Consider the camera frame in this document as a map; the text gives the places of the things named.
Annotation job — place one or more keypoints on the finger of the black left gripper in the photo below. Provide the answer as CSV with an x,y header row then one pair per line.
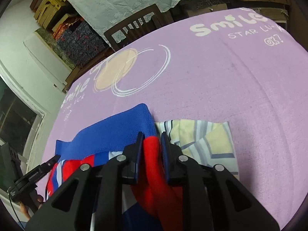
x,y
27,183

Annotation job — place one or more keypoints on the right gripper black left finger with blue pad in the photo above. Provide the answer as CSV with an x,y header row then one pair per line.
x,y
91,199

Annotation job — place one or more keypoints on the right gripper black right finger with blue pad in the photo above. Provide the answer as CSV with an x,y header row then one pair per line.
x,y
213,199

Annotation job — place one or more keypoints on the blue red patterned sweater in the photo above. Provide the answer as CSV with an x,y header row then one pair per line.
x,y
151,204

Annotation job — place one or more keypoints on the dark glass window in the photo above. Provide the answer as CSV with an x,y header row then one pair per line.
x,y
19,126

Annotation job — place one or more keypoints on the brown wooden cabinet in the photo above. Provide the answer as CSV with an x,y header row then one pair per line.
x,y
79,71

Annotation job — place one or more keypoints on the purple smile bed sheet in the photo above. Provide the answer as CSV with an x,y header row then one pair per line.
x,y
233,65

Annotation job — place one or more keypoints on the stack of patterned boxes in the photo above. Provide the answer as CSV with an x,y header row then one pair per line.
x,y
79,41

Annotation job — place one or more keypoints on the dark wooden chair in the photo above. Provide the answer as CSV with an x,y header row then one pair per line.
x,y
136,26

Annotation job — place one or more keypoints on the white panel on wall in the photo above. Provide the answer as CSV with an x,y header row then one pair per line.
x,y
47,60

